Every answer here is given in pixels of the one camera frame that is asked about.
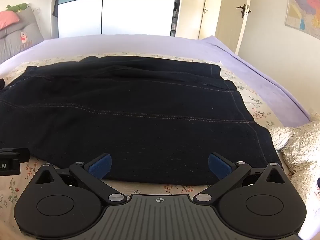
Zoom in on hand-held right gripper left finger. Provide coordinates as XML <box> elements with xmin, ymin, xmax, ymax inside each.
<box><xmin>32</xmin><ymin>153</ymin><xmax>126</xmax><ymax>205</ymax></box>

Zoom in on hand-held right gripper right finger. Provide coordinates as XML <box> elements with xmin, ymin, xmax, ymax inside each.
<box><xmin>194</xmin><ymin>152</ymin><xmax>288</xmax><ymax>204</ymax></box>

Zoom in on black pants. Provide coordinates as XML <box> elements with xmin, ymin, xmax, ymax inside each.
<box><xmin>0</xmin><ymin>55</ymin><xmax>283</xmax><ymax>186</ymax></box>

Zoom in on floral bed sheet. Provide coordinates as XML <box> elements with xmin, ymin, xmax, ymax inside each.
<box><xmin>0</xmin><ymin>51</ymin><xmax>297</xmax><ymax>232</ymax></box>

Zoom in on white fluffy blanket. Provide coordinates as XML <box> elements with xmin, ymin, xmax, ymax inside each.
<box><xmin>269</xmin><ymin>112</ymin><xmax>320</xmax><ymax>198</ymax></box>

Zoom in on grey cushion with bear print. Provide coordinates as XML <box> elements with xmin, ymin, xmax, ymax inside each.
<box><xmin>0</xmin><ymin>6</ymin><xmax>44</xmax><ymax>64</ymax></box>

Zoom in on purple bed sheet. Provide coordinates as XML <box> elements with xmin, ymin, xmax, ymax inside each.
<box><xmin>0</xmin><ymin>34</ymin><xmax>312</xmax><ymax>128</ymax></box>

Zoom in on cream open door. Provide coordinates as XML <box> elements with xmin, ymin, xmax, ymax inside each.
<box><xmin>214</xmin><ymin>0</ymin><xmax>254</xmax><ymax>55</ymax></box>

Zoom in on cream hallway door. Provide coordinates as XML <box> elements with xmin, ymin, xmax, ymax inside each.
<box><xmin>199</xmin><ymin>0</ymin><xmax>225</xmax><ymax>40</ymax></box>

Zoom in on pink pillow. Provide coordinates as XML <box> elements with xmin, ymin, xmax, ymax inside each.
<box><xmin>0</xmin><ymin>11</ymin><xmax>20</xmax><ymax>30</ymax></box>

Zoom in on blue and white wardrobe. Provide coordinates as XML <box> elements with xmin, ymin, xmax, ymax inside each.
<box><xmin>52</xmin><ymin>0</ymin><xmax>184</xmax><ymax>39</ymax></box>

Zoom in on green plush toy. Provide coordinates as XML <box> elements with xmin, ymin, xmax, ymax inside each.
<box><xmin>5</xmin><ymin>3</ymin><xmax>28</xmax><ymax>12</ymax></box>

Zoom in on black door handle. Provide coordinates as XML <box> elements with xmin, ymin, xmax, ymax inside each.
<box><xmin>236</xmin><ymin>4</ymin><xmax>252</xmax><ymax>18</ymax></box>

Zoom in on wall map poster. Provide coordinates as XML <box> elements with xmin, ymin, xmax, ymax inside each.
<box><xmin>284</xmin><ymin>0</ymin><xmax>320</xmax><ymax>39</ymax></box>

